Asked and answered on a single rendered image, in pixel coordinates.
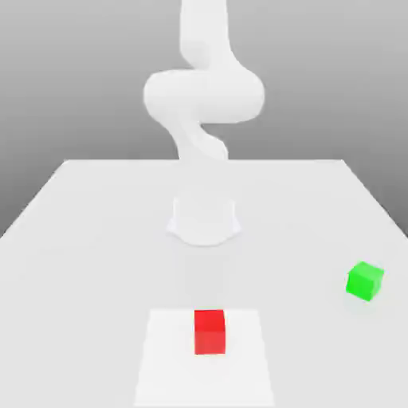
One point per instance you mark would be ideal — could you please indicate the small green cube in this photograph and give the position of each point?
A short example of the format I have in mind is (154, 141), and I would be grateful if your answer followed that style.
(364, 281)

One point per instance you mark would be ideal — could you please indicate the small red cube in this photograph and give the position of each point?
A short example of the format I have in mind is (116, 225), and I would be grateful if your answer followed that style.
(209, 331)

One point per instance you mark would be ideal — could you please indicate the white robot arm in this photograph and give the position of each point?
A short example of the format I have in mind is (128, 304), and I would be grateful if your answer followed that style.
(204, 95)

